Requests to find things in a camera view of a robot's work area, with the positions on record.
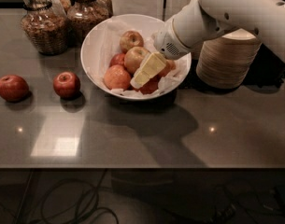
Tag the white bowl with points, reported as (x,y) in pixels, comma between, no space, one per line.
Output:
(95,41)

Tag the front left orange apple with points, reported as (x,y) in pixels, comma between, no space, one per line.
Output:
(116,77)

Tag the front red apple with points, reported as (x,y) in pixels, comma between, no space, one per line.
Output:
(150,87)

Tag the red apple near bowl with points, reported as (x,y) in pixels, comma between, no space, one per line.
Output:
(66,85)

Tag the red apple far left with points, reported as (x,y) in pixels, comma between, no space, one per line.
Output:
(13,88)

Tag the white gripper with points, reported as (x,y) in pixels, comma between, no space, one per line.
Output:
(165,44)

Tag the small red apple behind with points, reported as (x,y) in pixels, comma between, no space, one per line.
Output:
(117,59)

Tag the centre yellow-green apple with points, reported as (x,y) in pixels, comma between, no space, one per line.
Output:
(133,58)

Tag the front stack paper bowls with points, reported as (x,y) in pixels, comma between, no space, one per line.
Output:
(224,62)

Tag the left glass granola jar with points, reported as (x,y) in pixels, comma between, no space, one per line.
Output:
(46,30)

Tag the glass granola jar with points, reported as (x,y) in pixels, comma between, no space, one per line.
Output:
(84,15)
(46,30)

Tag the right glass granola jar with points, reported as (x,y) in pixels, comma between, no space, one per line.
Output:
(84,15)

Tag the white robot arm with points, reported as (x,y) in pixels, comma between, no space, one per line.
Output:
(203,20)

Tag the top yellow-red apple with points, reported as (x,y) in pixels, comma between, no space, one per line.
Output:
(131,39)

